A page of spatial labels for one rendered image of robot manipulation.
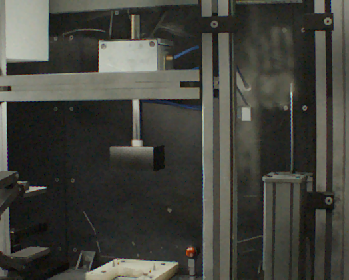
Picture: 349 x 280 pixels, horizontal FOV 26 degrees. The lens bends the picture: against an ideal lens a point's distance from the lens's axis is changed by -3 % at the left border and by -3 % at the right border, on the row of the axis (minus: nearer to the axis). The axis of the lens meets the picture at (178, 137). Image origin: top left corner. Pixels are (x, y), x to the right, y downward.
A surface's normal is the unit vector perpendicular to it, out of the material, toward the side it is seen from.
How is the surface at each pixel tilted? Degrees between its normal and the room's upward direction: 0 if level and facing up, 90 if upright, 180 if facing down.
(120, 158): 90
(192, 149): 90
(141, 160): 90
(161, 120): 90
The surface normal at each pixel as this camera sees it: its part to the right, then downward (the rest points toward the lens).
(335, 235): -0.30, 0.05
